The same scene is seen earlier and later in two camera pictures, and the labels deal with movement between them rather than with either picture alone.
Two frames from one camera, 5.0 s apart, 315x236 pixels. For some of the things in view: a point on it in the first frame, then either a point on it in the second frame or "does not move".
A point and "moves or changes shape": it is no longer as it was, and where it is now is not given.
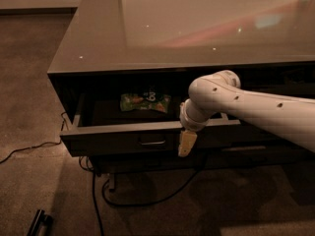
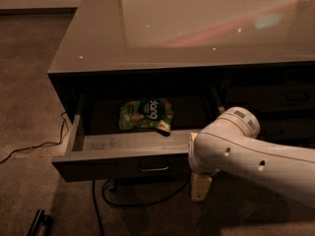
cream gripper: [193, 124] → [199, 157]
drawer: [138, 125] moves or changes shape
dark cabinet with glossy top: [131, 52] does not move
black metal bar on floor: [41, 225] does not move
